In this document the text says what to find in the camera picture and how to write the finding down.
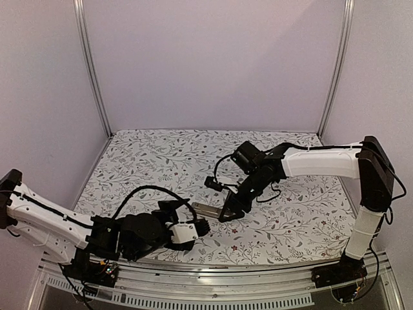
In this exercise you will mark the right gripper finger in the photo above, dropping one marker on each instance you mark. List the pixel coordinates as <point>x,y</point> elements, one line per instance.
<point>227,203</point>
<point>234,213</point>

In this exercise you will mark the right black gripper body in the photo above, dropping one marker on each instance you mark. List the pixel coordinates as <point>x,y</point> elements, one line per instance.
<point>259,185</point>

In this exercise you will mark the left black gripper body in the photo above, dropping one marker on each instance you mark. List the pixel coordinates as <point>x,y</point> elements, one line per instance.
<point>139,255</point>

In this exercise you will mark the beige remote control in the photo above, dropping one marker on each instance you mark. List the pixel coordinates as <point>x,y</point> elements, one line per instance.
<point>207,210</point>

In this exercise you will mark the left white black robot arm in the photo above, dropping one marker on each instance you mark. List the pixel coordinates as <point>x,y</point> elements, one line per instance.
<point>62,234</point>

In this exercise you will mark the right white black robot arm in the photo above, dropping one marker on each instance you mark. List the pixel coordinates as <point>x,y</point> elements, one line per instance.
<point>365,161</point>

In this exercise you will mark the floral patterned table mat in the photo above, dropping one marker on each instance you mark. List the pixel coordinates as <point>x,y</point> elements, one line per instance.
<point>301,219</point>

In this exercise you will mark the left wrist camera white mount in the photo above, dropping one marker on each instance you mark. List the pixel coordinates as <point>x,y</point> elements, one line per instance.
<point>187,232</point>

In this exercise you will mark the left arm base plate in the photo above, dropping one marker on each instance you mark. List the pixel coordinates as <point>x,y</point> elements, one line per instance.
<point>103,274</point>

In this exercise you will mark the front aluminium rail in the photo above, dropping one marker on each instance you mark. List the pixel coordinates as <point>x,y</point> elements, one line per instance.
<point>151,284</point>

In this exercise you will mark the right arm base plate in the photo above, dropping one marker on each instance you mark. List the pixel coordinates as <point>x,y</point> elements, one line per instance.
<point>337,273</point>

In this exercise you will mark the right aluminium frame post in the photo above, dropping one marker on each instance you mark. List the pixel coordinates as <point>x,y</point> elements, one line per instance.
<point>338,66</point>

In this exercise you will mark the aluminium frame post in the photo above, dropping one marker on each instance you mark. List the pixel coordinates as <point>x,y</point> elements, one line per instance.
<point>338,66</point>
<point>82,28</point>

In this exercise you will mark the left aluminium frame post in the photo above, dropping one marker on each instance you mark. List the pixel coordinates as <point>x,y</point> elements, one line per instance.
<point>82,28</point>

